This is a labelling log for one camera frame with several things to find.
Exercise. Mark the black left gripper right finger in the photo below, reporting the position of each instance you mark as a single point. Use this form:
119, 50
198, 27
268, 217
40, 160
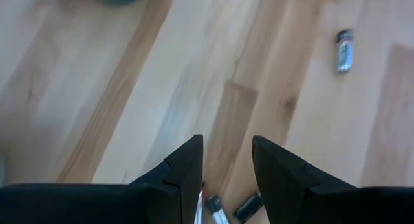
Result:
307, 201

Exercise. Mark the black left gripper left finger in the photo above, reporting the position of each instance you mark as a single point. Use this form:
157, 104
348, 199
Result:
129, 204

